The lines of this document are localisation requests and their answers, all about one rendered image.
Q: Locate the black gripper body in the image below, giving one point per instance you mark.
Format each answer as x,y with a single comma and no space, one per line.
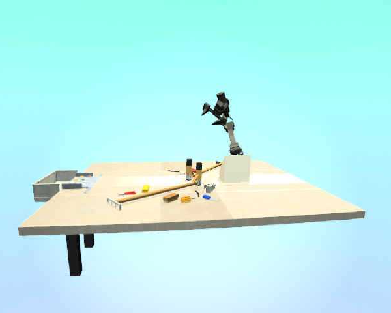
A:
216,113

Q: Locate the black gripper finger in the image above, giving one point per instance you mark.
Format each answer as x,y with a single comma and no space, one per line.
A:
205,110
218,121

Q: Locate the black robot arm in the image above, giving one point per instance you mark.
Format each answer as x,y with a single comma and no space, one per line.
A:
223,105

